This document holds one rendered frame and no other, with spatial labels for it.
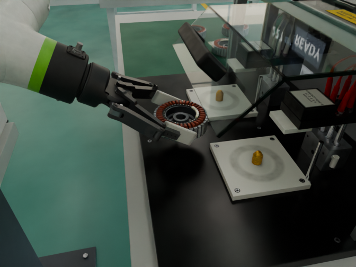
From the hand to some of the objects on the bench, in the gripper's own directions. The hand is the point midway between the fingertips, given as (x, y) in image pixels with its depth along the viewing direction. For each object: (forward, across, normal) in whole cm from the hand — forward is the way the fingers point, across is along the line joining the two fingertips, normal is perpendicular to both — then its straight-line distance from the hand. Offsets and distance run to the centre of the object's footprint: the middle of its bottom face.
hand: (179, 118), depth 60 cm
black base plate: (+18, +2, 0) cm, 18 cm away
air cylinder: (+28, -10, -9) cm, 31 cm away
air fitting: (+26, -14, -9) cm, 31 cm away
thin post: (+22, -16, -5) cm, 27 cm away
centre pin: (+15, -10, -2) cm, 18 cm away
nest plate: (+15, -10, -1) cm, 18 cm away
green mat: (+36, +67, -11) cm, 77 cm away
